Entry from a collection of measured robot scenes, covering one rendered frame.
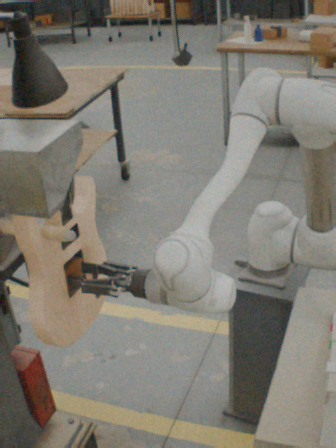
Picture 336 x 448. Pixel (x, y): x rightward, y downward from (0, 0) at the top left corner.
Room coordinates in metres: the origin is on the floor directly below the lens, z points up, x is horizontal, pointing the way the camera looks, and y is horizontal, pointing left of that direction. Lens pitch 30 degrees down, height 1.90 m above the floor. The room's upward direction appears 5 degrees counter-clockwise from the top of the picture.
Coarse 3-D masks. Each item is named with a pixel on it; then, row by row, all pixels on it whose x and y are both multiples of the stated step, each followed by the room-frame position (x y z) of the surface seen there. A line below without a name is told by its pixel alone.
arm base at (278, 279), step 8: (240, 264) 1.76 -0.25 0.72; (248, 264) 1.71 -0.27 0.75; (288, 264) 1.68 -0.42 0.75; (296, 264) 1.73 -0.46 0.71; (248, 272) 1.70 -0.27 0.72; (256, 272) 1.67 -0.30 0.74; (264, 272) 1.65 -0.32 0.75; (272, 272) 1.64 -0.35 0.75; (280, 272) 1.65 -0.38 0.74; (288, 272) 1.68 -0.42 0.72; (240, 280) 1.68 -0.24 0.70; (248, 280) 1.67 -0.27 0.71; (256, 280) 1.66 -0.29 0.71; (264, 280) 1.64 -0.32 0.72; (272, 280) 1.64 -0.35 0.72; (280, 280) 1.63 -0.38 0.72; (280, 288) 1.60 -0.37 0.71
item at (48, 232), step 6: (6, 222) 1.21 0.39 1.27; (12, 222) 1.20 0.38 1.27; (6, 228) 1.20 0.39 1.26; (12, 228) 1.19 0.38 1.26; (42, 228) 1.16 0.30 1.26; (48, 228) 1.16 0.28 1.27; (54, 228) 1.16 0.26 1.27; (60, 228) 1.15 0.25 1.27; (12, 234) 1.19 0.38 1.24; (42, 234) 1.16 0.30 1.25; (48, 234) 1.15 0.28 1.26; (54, 234) 1.14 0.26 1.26; (60, 234) 1.14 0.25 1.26; (54, 240) 1.15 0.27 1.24; (60, 240) 1.14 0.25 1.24; (66, 240) 1.14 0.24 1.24
